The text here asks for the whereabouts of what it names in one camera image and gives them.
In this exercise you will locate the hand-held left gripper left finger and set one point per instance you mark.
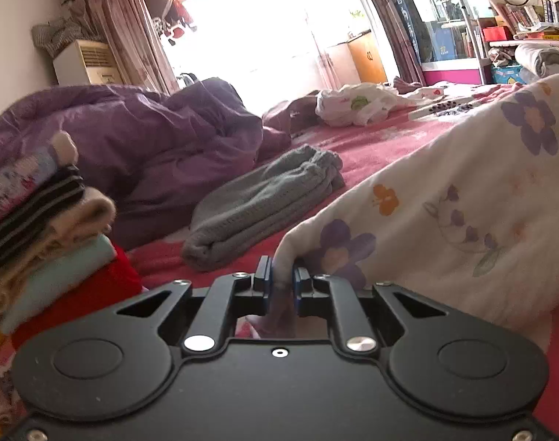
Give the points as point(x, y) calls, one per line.
point(265, 285)

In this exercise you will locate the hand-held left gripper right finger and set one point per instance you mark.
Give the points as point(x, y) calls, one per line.
point(300, 287)

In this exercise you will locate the white floral cloth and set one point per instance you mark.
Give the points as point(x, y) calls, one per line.
point(444, 193)

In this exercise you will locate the stack of folded clothes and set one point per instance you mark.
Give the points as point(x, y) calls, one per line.
point(79, 213)

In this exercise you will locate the hanging clothes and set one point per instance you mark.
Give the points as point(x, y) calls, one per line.
point(169, 14)

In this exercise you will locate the folded grey sweater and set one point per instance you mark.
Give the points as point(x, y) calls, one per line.
point(261, 202)

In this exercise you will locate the red folded cloth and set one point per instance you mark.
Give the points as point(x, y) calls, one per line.
point(116, 280)

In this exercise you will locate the mauve crumpled cloth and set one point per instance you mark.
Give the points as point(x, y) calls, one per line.
point(288, 115)

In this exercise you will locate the white cloth with green print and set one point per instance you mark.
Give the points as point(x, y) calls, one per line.
point(348, 105)

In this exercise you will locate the purple duvet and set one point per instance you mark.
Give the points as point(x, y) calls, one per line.
point(146, 138)

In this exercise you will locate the mint green folded cloth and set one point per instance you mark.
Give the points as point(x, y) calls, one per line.
point(63, 275)

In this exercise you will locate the white remote control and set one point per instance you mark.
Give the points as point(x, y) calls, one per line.
point(444, 108)

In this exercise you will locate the white red-dotted cloth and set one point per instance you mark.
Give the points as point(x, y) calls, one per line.
point(426, 94)

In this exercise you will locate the wooden cabinet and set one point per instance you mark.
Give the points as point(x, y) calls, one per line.
point(366, 62)

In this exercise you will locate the black striped folded cloth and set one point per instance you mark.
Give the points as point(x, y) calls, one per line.
point(31, 220)

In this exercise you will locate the light floral folded cloth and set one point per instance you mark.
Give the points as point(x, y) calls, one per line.
point(17, 183)

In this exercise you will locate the pink patterned curtain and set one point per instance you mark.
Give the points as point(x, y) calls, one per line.
point(394, 32)
point(118, 23)

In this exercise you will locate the white air conditioner unit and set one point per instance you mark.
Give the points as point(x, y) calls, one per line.
point(86, 64)

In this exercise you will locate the blue printed box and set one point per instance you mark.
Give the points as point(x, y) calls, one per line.
point(506, 75)

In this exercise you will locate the glass display cabinet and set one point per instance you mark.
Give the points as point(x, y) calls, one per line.
point(454, 32)

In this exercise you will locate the blue patterned hanging cloth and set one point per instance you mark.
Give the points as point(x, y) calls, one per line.
point(405, 4)

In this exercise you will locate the red box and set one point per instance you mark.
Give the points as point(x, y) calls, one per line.
point(496, 33)

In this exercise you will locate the grey checked cloth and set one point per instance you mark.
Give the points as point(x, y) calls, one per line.
point(59, 34)

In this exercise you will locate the folded white quilt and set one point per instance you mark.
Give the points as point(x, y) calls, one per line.
point(543, 59)

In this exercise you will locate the row of books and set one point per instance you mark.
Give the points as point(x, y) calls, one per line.
point(532, 16)

